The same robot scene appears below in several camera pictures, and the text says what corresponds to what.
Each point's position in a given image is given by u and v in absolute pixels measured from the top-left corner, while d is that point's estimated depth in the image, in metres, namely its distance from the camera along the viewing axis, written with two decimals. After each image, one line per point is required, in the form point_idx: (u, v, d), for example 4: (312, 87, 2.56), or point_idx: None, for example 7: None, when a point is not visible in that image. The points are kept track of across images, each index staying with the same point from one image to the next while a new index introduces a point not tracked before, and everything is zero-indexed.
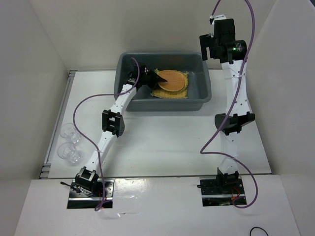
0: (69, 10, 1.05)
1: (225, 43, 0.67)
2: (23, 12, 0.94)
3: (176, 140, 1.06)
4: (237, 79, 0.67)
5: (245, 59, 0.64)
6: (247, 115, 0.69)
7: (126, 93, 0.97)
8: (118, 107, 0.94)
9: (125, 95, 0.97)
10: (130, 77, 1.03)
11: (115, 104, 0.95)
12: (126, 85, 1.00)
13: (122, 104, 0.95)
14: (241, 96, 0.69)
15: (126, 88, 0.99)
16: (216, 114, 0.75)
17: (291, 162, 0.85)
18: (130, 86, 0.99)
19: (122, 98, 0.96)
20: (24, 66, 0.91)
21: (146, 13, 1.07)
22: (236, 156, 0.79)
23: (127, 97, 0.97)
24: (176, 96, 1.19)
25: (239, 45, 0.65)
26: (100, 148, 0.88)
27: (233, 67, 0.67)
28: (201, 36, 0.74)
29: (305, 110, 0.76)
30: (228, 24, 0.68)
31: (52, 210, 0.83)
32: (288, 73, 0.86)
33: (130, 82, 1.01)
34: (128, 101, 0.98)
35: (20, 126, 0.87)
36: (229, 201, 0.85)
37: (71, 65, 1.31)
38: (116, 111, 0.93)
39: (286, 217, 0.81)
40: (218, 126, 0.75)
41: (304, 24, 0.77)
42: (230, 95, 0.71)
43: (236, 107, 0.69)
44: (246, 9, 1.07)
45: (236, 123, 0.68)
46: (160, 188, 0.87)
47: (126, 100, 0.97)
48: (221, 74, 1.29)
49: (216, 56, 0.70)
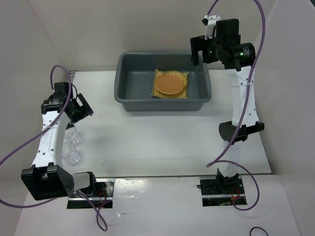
0: (69, 10, 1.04)
1: (231, 46, 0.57)
2: (23, 12, 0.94)
3: (176, 141, 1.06)
4: (245, 88, 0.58)
5: (254, 65, 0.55)
6: (256, 125, 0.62)
7: (52, 128, 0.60)
8: (47, 154, 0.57)
9: (51, 130, 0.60)
10: (49, 101, 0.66)
11: (41, 152, 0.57)
12: (47, 113, 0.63)
13: (52, 147, 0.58)
14: (250, 105, 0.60)
15: (51, 117, 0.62)
16: (221, 123, 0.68)
17: (291, 162, 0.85)
18: (54, 112, 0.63)
19: (46, 138, 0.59)
20: (24, 66, 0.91)
21: (146, 13, 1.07)
22: (237, 161, 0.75)
23: (55, 132, 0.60)
24: (176, 96, 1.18)
25: (247, 49, 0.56)
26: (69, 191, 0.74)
27: (240, 75, 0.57)
28: (195, 38, 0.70)
29: (305, 111, 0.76)
30: (232, 25, 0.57)
31: (53, 210, 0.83)
32: (288, 74, 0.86)
33: (52, 105, 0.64)
34: (59, 139, 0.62)
35: (20, 127, 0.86)
36: (229, 201, 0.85)
37: (71, 65, 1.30)
38: (46, 162, 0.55)
39: (285, 217, 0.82)
40: (224, 136, 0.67)
41: (304, 26, 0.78)
42: (236, 105, 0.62)
43: (245, 118, 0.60)
44: (246, 10, 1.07)
45: (245, 133, 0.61)
46: (160, 188, 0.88)
47: (56, 136, 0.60)
48: (221, 74, 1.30)
49: (221, 61, 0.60)
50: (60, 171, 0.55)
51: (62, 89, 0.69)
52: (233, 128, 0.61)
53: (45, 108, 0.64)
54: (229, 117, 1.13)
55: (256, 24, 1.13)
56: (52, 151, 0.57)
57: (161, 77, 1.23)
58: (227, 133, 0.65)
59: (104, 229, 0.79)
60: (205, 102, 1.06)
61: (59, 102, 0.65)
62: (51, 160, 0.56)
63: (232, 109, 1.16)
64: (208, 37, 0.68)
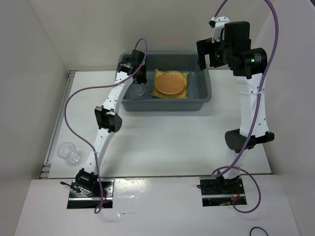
0: (69, 9, 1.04)
1: (241, 52, 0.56)
2: (22, 11, 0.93)
3: (176, 141, 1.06)
4: (256, 96, 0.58)
5: (266, 72, 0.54)
6: (266, 135, 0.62)
7: (120, 84, 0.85)
8: (111, 102, 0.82)
9: (118, 86, 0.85)
10: (124, 62, 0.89)
11: (108, 99, 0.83)
12: (120, 73, 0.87)
13: (115, 98, 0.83)
14: (260, 115, 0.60)
15: (121, 76, 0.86)
16: (227, 131, 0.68)
17: (291, 162, 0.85)
18: (125, 74, 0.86)
19: (115, 90, 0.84)
20: (23, 66, 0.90)
21: (146, 13, 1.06)
22: (240, 166, 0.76)
23: (120, 89, 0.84)
24: (176, 96, 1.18)
25: (258, 55, 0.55)
26: (96, 149, 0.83)
27: (251, 83, 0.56)
28: (201, 41, 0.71)
29: (306, 112, 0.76)
30: (242, 30, 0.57)
31: (53, 211, 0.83)
32: (288, 74, 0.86)
33: (125, 67, 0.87)
34: (123, 94, 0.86)
35: (20, 127, 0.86)
36: (229, 201, 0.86)
37: (71, 64, 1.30)
38: (109, 108, 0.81)
39: (285, 217, 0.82)
40: (232, 144, 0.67)
41: (305, 26, 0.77)
42: (246, 114, 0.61)
43: (254, 128, 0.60)
44: (247, 10, 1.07)
45: (253, 144, 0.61)
46: (160, 189, 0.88)
47: (120, 92, 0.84)
48: (221, 74, 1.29)
49: (229, 66, 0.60)
50: (116, 116, 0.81)
51: (136, 55, 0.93)
52: (242, 138, 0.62)
53: (120, 66, 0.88)
54: (229, 118, 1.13)
55: (256, 24, 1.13)
56: (115, 102, 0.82)
57: (161, 77, 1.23)
58: (235, 141, 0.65)
59: (96, 211, 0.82)
60: (205, 102, 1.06)
61: (130, 65, 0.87)
62: (113, 107, 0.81)
63: (231, 109, 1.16)
64: (216, 40, 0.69)
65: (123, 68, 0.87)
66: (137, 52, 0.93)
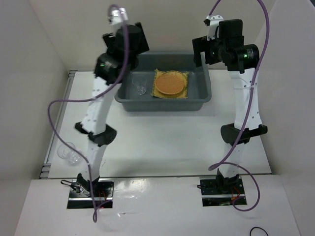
0: (69, 10, 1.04)
1: (234, 48, 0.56)
2: (22, 12, 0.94)
3: (175, 141, 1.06)
4: (248, 90, 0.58)
5: (259, 67, 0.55)
6: (259, 128, 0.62)
7: (98, 100, 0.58)
8: (90, 123, 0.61)
9: (96, 103, 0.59)
10: (104, 60, 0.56)
11: (86, 117, 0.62)
12: (97, 79, 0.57)
13: (94, 118, 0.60)
14: (253, 108, 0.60)
15: (99, 86, 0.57)
16: (223, 125, 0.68)
17: (291, 162, 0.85)
18: (102, 82, 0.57)
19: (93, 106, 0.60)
20: (23, 67, 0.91)
21: (146, 13, 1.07)
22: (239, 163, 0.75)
23: (99, 107, 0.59)
24: (176, 96, 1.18)
25: (251, 51, 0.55)
26: (89, 161, 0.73)
27: (244, 77, 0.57)
28: (196, 39, 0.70)
29: (305, 112, 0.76)
30: (236, 26, 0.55)
31: (52, 211, 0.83)
32: (288, 74, 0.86)
33: (103, 72, 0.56)
34: (105, 107, 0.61)
35: (19, 127, 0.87)
36: (229, 201, 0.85)
37: (71, 65, 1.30)
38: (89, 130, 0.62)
39: (285, 217, 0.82)
40: (228, 138, 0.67)
41: (304, 26, 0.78)
42: (239, 108, 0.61)
43: (248, 121, 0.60)
44: (246, 10, 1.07)
45: (247, 137, 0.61)
46: (160, 189, 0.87)
47: (100, 110, 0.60)
48: (221, 74, 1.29)
49: (223, 62, 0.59)
50: (99, 136, 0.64)
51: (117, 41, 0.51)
52: (236, 131, 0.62)
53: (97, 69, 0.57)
54: (229, 118, 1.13)
55: (256, 24, 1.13)
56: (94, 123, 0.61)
57: (161, 77, 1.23)
58: (230, 136, 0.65)
59: (94, 220, 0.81)
60: (205, 101, 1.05)
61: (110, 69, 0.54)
62: (92, 130, 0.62)
63: (231, 109, 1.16)
64: (211, 38, 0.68)
65: (101, 72, 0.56)
66: (122, 32, 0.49)
